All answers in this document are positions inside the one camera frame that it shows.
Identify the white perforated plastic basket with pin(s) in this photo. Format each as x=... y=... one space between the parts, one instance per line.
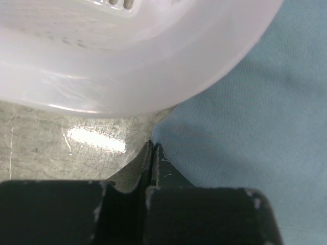
x=103 y=59

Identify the blue-grey t shirt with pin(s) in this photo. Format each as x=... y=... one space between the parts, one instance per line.
x=263 y=125

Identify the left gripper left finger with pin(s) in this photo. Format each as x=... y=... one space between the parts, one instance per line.
x=109 y=211

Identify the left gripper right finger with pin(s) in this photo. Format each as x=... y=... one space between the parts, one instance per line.
x=178 y=212

